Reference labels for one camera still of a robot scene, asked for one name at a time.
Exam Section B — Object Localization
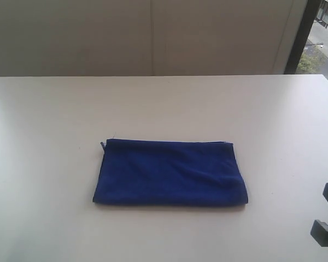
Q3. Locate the blue towel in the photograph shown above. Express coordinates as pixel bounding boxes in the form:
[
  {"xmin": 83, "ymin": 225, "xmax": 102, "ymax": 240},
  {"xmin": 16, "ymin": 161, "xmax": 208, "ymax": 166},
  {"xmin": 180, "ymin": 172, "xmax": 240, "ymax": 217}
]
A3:
[{"xmin": 92, "ymin": 139, "xmax": 249, "ymax": 207}]

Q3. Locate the dark window frame post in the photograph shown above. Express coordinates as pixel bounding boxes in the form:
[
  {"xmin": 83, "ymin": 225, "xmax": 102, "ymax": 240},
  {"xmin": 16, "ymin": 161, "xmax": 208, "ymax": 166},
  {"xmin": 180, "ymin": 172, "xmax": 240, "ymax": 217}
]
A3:
[{"xmin": 284, "ymin": 0, "xmax": 321, "ymax": 74}]

